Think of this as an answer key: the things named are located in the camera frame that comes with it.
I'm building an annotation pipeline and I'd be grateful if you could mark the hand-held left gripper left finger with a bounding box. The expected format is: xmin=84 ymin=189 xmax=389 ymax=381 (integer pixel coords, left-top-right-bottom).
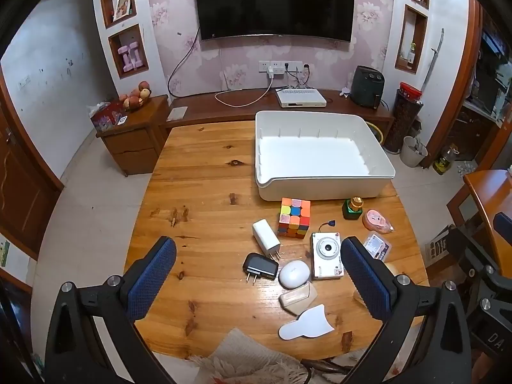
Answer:
xmin=44 ymin=235 xmax=177 ymax=384

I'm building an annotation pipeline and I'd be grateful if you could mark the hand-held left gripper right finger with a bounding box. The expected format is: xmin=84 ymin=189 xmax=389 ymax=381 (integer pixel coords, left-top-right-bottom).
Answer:
xmin=340 ymin=236 xmax=473 ymax=384

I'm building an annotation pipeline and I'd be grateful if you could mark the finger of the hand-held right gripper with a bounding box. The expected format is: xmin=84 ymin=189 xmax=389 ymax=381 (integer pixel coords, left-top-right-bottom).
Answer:
xmin=447 ymin=224 xmax=494 ymax=313
xmin=482 ymin=211 xmax=512 ymax=289

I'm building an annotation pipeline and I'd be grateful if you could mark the colourful puzzle cube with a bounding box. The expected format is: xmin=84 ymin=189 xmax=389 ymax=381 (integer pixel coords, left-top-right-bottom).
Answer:
xmin=277 ymin=197 xmax=312 ymax=238

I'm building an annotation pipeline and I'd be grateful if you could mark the white charger plug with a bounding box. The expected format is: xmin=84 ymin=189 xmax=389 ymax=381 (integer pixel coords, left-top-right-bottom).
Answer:
xmin=252 ymin=219 xmax=281 ymax=260

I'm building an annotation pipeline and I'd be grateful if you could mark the white plastic storage bin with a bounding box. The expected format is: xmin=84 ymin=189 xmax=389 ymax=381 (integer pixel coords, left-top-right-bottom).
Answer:
xmin=254 ymin=110 xmax=396 ymax=203

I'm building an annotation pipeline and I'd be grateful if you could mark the cardboard box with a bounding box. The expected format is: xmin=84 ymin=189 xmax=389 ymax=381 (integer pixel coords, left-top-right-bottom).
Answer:
xmin=425 ymin=226 xmax=454 ymax=262

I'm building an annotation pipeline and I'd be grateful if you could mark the clear plastic box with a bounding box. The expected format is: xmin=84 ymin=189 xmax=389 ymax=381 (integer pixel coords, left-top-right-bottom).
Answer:
xmin=363 ymin=234 xmax=391 ymax=262

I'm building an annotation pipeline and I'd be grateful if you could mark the wooden side table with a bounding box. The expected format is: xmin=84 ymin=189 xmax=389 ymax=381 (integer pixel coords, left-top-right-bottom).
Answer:
xmin=447 ymin=169 xmax=512 ymax=267

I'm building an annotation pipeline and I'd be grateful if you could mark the pink correction tape dispenser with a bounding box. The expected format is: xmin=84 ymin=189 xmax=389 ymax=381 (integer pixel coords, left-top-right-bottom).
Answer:
xmin=362 ymin=209 xmax=395 ymax=235

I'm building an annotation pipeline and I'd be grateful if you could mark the green bottle with gold cap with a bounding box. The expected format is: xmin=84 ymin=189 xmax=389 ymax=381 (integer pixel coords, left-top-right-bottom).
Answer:
xmin=342 ymin=197 xmax=364 ymax=220

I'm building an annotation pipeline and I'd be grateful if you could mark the white oval earbud case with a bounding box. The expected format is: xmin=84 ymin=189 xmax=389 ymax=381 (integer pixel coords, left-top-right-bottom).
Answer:
xmin=278 ymin=260 xmax=311 ymax=290

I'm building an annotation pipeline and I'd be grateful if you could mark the white flat scraper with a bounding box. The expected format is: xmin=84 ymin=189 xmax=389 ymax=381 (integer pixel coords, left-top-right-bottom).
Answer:
xmin=278 ymin=304 xmax=335 ymax=341

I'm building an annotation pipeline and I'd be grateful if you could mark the yellow oil bottle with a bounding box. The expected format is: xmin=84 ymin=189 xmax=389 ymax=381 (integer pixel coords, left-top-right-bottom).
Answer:
xmin=433 ymin=146 xmax=459 ymax=175

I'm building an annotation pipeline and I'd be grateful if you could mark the black charger plug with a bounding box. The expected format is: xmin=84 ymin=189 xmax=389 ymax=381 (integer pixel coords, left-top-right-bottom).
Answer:
xmin=242 ymin=253 xmax=279 ymax=285

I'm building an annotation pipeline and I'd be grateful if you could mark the white bucket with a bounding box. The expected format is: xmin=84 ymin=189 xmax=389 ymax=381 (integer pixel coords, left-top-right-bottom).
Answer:
xmin=400 ymin=136 xmax=428 ymax=168

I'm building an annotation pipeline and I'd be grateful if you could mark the wooden drawer cabinet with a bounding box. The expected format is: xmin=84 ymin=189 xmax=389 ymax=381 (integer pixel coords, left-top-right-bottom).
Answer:
xmin=96 ymin=95 xmax=171 ymax=177

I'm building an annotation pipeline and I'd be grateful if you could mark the tall dark jar red lid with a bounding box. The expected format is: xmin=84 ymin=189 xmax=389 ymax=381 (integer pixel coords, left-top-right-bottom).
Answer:
xmin=384 ymin=82 xmax=424 ymax=155

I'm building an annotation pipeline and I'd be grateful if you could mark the brown wooden door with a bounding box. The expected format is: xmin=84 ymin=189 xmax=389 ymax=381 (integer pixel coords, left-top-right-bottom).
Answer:
xmin=0 ymin=68 xmax=65 ymax=260

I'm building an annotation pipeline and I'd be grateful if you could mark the red tissue box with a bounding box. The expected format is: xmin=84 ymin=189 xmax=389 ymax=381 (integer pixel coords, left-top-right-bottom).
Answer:
xmin=87 ymin=101 xmax=129 ymax=132

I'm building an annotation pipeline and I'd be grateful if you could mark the basket of fruit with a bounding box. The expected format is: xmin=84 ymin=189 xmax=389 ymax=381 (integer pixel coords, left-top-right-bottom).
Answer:
xmin=122 ymin=81 xmax=153 ymax=112

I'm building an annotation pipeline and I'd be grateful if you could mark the low wooden television console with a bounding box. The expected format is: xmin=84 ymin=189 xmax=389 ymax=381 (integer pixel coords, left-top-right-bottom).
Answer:
xmin=160 ymin=88 xmax=396 ymax=140

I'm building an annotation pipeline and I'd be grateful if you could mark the sheathed sword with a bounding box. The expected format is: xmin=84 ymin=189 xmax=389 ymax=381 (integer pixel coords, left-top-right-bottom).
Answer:
xmin=419 ymin=28 xmax=445 ymax=91

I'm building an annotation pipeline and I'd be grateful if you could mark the black air fryer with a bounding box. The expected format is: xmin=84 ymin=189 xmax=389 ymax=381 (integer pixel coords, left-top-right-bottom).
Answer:
xmin=350 ymin=65 xmax=385 ymax=108

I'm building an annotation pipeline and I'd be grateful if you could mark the white set-top box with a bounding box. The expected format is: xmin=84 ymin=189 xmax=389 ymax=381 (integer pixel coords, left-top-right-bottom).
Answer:
xmin=275 ymin=87 xmax=327 ymax=108

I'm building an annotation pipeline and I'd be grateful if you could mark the pink dumbbell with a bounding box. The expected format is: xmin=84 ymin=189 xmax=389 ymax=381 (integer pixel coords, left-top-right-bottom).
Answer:
xmin=117 ymin=44 xmax=137 ymax=70
xmin=130 ymin=42 xmax=147 ymax=68

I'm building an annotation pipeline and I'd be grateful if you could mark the framed photo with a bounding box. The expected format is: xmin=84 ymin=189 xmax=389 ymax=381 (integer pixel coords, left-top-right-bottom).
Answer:
xmin=112 ymin=0 xmax=132 ymax=21

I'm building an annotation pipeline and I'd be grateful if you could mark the black flat screen television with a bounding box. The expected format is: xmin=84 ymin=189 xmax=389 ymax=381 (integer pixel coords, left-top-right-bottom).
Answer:
xmin=193 ymin=0 xmax=356 ymax=43

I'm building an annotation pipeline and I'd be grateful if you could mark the white compact camera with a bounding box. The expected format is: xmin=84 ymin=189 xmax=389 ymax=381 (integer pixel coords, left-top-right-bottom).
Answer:
xmin=311 ymin=219 xmax=345 ymax=280

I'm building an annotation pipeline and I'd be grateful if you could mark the white cable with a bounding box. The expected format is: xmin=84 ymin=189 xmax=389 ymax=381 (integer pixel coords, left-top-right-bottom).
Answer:
xmin=215 ymin=70 xmax=276 ymax=108

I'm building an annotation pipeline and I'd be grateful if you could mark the black cable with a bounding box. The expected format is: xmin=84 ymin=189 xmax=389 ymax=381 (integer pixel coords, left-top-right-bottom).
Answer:
xmin=167 ymin=28 xmax=201 ymax=97

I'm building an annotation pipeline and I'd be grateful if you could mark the white wall socket strip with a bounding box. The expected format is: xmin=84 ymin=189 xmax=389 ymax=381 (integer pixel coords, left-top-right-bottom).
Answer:
xmin=258 ymin=60 xmax=310 ymax=73

